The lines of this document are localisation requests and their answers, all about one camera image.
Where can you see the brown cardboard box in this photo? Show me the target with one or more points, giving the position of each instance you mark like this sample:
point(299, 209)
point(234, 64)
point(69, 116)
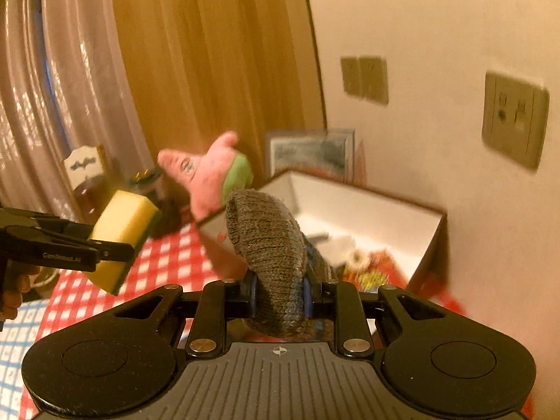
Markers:
point(385, 223)

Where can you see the sheer curtain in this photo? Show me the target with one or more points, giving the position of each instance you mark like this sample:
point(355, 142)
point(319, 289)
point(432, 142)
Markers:
point(78, 74)

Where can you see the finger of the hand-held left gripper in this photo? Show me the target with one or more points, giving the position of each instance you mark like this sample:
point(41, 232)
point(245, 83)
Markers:
point(114, 250)
point(78, 231)

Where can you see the grey knitted sock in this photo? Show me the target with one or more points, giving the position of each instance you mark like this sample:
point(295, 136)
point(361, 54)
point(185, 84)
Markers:
point(271, 249)

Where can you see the glass jar with green lid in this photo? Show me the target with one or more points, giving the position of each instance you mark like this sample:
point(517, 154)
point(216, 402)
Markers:
point(159, 192)

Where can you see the pink starfish plush toy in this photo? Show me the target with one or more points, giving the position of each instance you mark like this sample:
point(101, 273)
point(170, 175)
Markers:
point(205, 175)

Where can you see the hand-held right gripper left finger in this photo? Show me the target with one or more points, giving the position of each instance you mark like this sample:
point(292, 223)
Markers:
point(210, 315)

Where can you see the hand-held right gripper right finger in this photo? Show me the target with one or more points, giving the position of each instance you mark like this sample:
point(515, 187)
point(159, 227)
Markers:
point(354, 315)

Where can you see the red checkered tablecloth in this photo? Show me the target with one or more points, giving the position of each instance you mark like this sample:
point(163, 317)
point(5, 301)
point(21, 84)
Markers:
point(175, 249)

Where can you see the person's left hand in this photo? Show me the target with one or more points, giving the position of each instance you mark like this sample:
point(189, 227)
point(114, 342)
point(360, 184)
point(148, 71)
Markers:
point(13, 297)

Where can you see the large beige wall socket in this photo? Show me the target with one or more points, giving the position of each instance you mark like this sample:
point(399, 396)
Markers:
point(514, 120)

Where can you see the white wooden chair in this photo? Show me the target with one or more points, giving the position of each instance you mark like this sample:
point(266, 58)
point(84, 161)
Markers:
point(85, 164)

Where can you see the yellow red printed packet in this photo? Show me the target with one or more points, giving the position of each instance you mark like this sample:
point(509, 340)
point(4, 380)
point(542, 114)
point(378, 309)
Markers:
point(372, 273)

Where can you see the grey picture frame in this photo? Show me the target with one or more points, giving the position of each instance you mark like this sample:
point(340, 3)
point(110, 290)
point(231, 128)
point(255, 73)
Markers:
point(310, 153)

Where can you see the yellow sponge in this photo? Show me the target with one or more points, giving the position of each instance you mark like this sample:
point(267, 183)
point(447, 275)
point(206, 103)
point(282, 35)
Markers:
point(118, 223)

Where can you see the brown curtain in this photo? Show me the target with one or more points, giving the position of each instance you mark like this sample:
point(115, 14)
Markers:
point(210, 52)

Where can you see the blue patterned white cloth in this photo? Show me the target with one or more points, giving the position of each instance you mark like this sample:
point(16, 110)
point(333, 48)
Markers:
point(17, 358)

